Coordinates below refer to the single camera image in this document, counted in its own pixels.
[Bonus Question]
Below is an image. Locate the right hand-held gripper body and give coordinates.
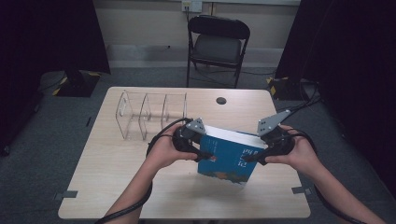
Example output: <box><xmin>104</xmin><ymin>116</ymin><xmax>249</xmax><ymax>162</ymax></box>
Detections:
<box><xmin>256</xmin><ymin>108</ymin><xmax>296</xmax><ymax>166</ymax></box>

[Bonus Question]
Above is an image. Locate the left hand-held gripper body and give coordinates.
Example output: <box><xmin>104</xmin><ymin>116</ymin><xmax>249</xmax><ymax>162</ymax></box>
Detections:
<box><xmin>172</xmin><ymin>117</ymin><xmax>207</xmax><ymax>154</ymax></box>

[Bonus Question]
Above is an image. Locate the blue book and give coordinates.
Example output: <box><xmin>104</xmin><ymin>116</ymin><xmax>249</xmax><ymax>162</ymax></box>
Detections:
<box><xmin>197</xmin><ymin>124</ymin><xmax>269</xmax><ymax>188</ymax></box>

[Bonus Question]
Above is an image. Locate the person's left hand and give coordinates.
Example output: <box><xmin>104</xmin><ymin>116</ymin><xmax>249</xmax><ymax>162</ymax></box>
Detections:
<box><xmin>145</xmin><ymin>123</ymin><xmax>199</xmax><ymax>172</ymax></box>

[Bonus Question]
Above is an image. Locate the person's right hand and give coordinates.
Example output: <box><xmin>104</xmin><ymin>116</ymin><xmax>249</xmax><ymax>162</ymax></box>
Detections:
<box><xmin>264</xmin><ymin>124</ymin><xmax>322</xmax><ymax>175</ymax></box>

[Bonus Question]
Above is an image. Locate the clear acrylic book rack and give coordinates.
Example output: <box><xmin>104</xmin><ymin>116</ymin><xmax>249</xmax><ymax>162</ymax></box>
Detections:
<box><xmin>115</xmin><ymin>90</ymin><xmax>189</xmax><ymax>142</ymax></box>

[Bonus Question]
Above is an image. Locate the black stand base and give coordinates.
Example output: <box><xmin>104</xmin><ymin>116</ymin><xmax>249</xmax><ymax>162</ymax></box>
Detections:
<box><xmin>266</xmin><ymin>76</ymin><xmax>314</xmax><ymax>101</ymax></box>
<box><xmin>51</xmin><ymin>69</ymin><xmax>103</xmax><ymax>98</ymax></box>

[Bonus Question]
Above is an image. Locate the grey tape mark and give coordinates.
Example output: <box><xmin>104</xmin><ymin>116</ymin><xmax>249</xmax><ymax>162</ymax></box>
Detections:
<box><xmin>290</xmin><ymin>185</ymin><xmax>313</xmax><ymax>196</ymax></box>
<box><xmin>53</xmin><ymin>189</ymin><xmax>79</xmax><ymax>201</ymax></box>

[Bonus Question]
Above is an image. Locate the black folding chair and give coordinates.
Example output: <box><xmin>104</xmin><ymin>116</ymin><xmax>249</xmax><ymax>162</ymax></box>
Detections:
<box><xmin>186</xmin><ymin>14</ymin><xmax>251</xmax><ymax>89</ymax></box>

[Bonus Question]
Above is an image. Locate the black curtain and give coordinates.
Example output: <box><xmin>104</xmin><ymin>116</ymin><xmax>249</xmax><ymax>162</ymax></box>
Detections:
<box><xmin>275</xmin><ymin>0</ymin><xmax>396</xmax><ymax>200</ymax></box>
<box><xmin>0</xmin><ymin>0</ymin><xmax>112</xmax><ymax>153</ymax></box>

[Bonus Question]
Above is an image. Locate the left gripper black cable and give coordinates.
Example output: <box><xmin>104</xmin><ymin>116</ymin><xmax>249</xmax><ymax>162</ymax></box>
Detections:
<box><xmin>94</xmin><ymin>117</ymin><xmax>194</xmax><ymax>224</ymax></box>

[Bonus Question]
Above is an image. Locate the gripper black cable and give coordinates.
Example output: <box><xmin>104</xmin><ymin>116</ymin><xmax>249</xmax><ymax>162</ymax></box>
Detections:
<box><xmin>94</xmin><ymin>117</ymin><xmax>194</xmax><ymax>224</ymax></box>
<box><xmin>274</xmin><ymin>128</ymin><xmax>370</xmax><ymax>224</ymax></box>

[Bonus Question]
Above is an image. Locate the black floor cable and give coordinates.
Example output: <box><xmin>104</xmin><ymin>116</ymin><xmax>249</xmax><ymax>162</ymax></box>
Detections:
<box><xmin>284</xmin><ymin>78</ymin><xmax>323</xmax><ymax>115</ymax></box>

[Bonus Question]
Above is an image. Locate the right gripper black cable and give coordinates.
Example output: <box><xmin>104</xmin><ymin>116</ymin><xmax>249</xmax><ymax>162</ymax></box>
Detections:
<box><xmin>274</xmin><ymin>128</ymin><xmax>370</xmax><ymax>224</ymax></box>

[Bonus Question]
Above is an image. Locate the white wall outlet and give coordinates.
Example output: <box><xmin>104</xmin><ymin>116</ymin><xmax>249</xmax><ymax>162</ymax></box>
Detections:
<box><xmin>181</xmin><ymin>0</ymin><xmax>204</xmax><ymax>14</ymax></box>

